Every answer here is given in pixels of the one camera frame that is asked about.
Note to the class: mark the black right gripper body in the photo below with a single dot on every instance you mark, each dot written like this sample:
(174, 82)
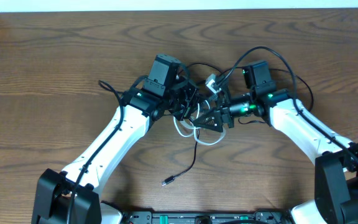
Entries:
(227, 116)

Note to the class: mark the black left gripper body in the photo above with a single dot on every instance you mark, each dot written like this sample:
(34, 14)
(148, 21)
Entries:
(183, 100)

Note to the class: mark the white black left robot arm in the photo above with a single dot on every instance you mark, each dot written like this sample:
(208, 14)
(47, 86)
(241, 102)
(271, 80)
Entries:
(73, 195)

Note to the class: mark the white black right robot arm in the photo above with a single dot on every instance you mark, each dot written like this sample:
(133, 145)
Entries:
(335, 157)

